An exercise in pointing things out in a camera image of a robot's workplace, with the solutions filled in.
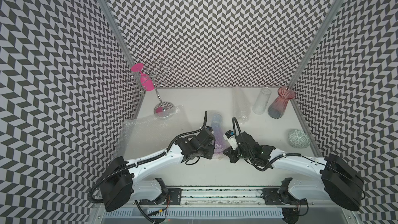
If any blue purple vase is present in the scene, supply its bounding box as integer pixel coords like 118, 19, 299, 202
210, 112, 230, 160

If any clear glass vase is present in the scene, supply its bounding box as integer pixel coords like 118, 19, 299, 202
252, 87, 272, 115

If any pink vase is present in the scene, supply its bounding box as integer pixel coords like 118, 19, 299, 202
268, 87, 296, 119

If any clear bubble wrap sheet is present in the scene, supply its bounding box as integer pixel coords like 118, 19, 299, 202
113, 105, 192, 160

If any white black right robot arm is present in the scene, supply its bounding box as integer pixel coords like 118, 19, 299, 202
223, 130, 365, 211

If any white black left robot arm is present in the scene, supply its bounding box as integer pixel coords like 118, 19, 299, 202
88, 126, 215, 212

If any clear wrapped vase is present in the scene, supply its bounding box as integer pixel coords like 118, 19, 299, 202
233, 87, 251, 124

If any green patterned bowl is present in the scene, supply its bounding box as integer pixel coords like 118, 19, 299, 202
288, 129, 311, 148

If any pink plastic wine glass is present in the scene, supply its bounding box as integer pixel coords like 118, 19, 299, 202
131, 63, 155, 92

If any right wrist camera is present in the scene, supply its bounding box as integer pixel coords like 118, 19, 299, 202
224, 130, 238, 150

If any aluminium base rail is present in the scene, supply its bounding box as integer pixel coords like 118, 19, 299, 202
102, 180, 339, 212

